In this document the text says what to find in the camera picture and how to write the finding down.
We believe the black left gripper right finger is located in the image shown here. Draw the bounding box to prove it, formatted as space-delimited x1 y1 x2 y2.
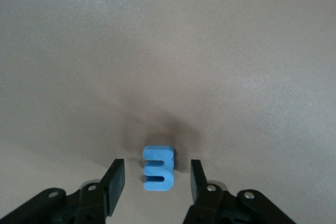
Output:
181 159 297 224

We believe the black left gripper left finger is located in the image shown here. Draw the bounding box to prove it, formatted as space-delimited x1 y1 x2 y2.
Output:
0 158 125 224

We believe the blue foam letter m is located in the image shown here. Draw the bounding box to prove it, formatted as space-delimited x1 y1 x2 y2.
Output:
142 145 175 191

